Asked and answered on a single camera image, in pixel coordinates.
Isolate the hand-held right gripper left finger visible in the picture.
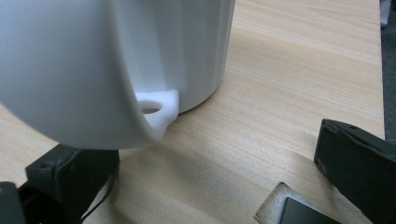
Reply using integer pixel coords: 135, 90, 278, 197
25, 144, 120, 224

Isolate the plain white cup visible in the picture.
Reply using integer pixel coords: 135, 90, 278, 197
113, 0, 236, 115

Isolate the thin black wire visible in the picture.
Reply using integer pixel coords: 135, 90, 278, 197
79, 172, 120, 224

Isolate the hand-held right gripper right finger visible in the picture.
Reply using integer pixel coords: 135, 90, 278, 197
313, 119, 396, 224

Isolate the steel tumbler cup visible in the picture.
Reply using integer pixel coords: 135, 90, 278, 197
0, 0, 180, 151

